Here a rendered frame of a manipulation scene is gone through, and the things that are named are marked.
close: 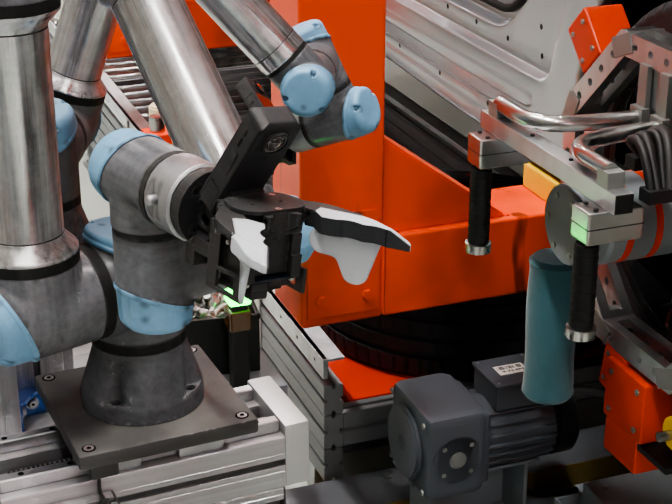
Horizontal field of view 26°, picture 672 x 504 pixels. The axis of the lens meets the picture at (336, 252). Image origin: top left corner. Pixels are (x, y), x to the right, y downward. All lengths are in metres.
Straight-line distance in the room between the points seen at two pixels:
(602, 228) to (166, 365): 0.67
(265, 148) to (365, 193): 1.38
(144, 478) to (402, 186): 1.01
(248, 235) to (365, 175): 1.43
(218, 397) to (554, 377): 0.83
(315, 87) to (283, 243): 0.84
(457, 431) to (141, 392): 0.99
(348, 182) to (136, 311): 1.21
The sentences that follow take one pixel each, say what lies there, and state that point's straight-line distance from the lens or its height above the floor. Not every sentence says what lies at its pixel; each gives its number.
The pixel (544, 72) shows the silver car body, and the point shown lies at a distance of 2.84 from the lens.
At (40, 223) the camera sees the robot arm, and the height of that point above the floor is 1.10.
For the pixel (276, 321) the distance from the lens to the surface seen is 3.12.
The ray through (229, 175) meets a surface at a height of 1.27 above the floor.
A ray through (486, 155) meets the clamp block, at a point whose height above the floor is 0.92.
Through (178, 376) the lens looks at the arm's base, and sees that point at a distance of 1.77.
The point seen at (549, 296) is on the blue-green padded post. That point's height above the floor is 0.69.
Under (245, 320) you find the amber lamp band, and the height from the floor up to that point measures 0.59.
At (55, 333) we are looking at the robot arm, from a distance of 1.67.
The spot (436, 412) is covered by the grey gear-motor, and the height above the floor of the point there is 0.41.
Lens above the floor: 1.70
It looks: 23 degrees down
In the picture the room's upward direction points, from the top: straight up
